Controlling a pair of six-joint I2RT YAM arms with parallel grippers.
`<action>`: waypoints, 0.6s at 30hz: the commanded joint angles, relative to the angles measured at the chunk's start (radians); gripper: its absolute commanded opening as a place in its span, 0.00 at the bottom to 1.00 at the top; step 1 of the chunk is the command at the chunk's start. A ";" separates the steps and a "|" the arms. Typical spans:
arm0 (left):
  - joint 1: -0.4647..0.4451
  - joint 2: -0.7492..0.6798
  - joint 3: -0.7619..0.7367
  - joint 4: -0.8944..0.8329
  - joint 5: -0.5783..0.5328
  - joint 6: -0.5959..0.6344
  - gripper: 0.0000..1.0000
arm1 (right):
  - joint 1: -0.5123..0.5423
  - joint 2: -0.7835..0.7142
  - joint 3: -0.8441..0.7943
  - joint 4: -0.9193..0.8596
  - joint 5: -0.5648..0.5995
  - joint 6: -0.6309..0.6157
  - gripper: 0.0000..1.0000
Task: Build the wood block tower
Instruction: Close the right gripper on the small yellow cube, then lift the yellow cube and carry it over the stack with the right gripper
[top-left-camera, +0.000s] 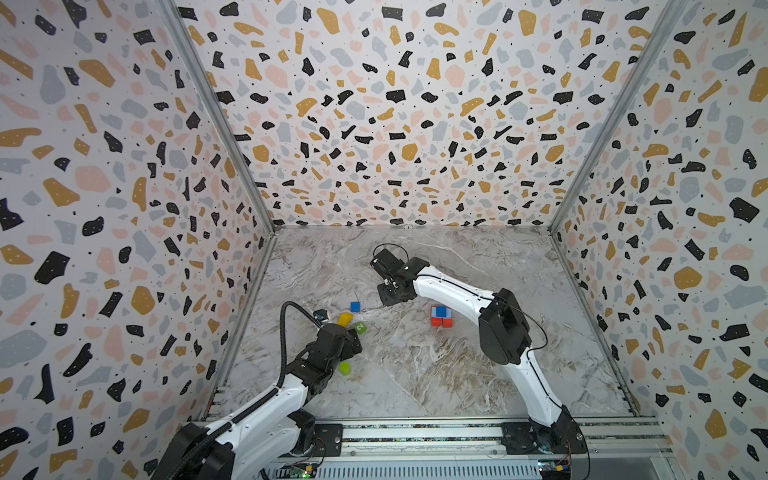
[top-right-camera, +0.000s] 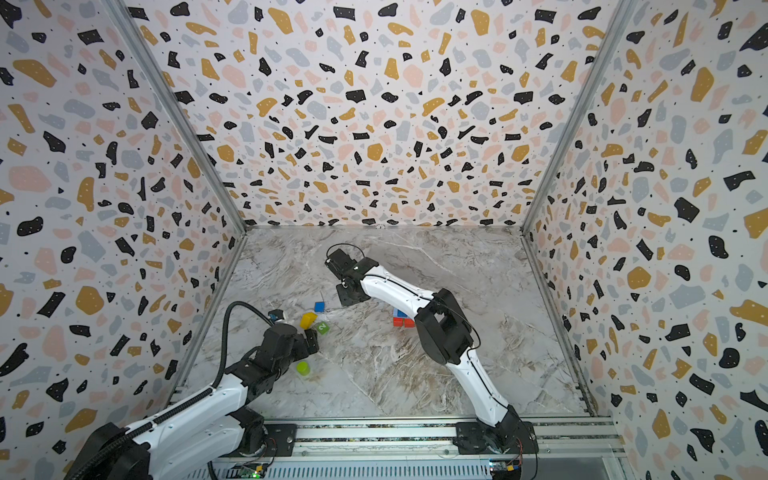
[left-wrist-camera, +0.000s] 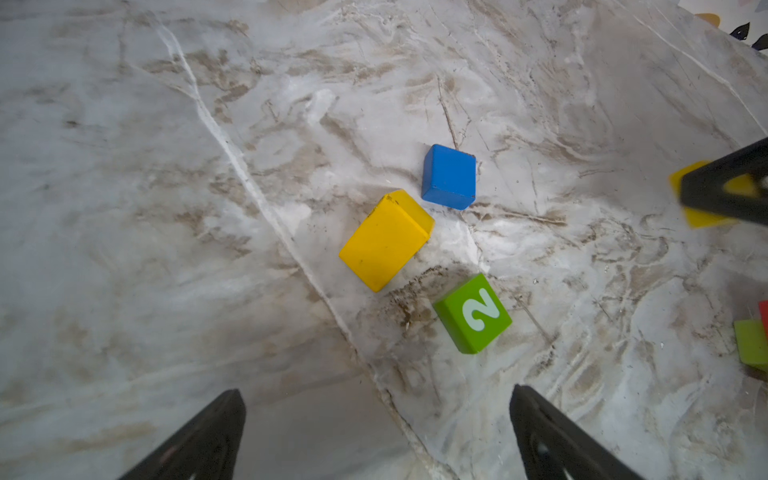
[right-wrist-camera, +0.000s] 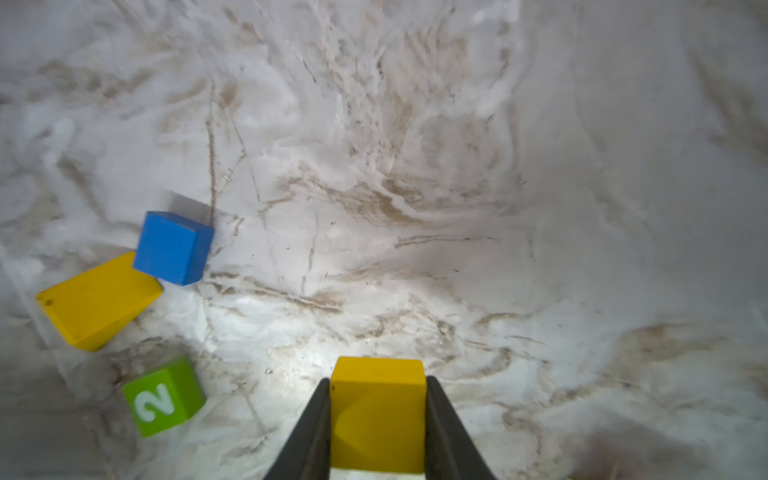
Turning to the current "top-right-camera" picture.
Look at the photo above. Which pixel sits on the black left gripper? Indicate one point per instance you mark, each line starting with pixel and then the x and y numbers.
pixel 302 349

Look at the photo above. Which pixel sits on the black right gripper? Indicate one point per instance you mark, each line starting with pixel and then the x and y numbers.
pixel 349 288

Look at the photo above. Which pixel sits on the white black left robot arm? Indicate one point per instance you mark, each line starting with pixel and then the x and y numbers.
pixel 214 421

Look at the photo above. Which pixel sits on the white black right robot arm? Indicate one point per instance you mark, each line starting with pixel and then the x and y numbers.
pixel 446 337

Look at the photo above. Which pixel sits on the green cylinder block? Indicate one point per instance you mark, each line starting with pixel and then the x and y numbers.
pixel 303 368

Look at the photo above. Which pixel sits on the yellow arch block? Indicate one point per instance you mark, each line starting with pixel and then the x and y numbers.
pixel 308 320

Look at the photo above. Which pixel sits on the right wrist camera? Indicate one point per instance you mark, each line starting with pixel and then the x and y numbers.
pixel 339 263

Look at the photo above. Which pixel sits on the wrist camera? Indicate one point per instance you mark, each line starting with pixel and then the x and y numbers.
pixel 276 315
pixel 339 263

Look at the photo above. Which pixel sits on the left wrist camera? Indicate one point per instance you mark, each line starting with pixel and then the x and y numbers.
pixel 276 315

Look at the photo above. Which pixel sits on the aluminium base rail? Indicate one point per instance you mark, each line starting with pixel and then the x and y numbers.
pixel 547 447

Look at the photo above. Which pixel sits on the left wall corner aluminium post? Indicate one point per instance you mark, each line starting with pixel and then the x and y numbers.
pixel 120 16

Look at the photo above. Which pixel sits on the wall corner aluminium post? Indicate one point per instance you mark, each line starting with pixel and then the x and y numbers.
pixel 120 16
pixel 616 26

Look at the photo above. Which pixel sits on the right wall corner aluminium post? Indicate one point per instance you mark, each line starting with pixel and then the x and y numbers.
pixel 616 26

